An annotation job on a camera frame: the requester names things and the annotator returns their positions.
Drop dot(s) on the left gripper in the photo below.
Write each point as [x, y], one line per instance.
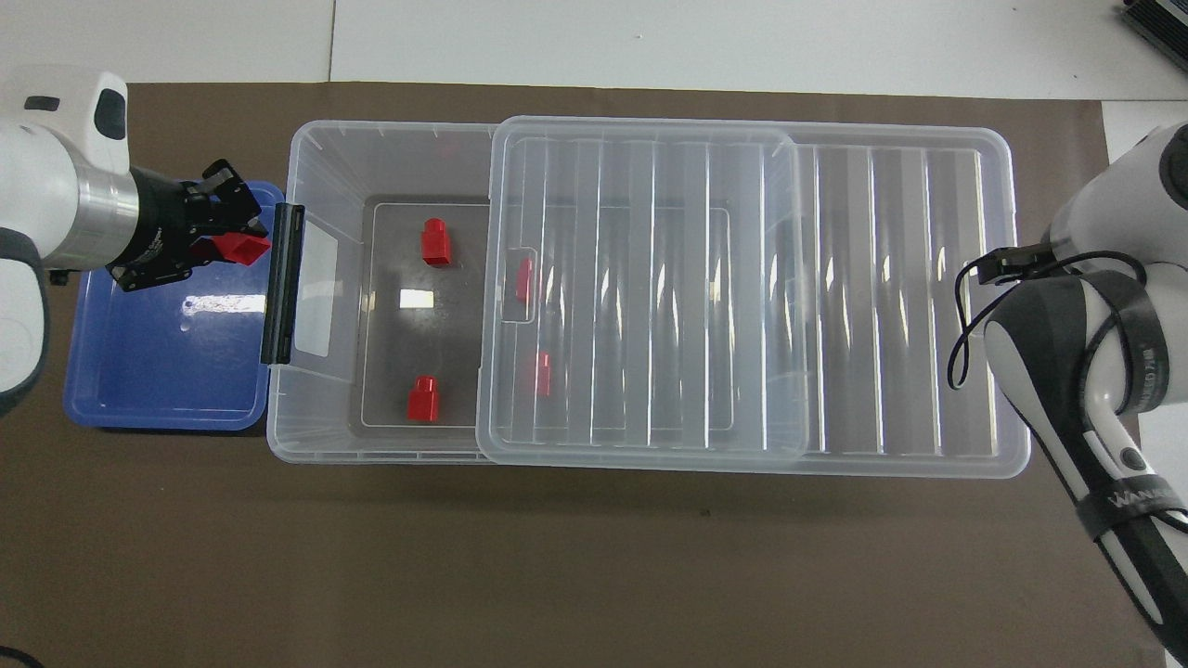
[158, 227]

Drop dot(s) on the red block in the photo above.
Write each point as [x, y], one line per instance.
[423, 401]
[435, 243]
[543, 375]
[525, 282]
[246, 248]

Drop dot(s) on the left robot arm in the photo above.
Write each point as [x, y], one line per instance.
[46, 186]

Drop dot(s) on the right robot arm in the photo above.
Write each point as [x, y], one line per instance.
[1086, 353]

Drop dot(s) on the black box latch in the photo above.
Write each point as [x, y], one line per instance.
[281, 288]

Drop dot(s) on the clear plastic storage box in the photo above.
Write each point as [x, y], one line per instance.
[316, 408]

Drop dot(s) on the blue plastic tray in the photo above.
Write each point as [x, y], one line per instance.
[158, 362]

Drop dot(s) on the clear ribbed plastic lid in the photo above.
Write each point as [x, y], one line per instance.
[650, 297]

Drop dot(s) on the dark ribbed device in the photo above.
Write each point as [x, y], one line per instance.
[1158, 19]

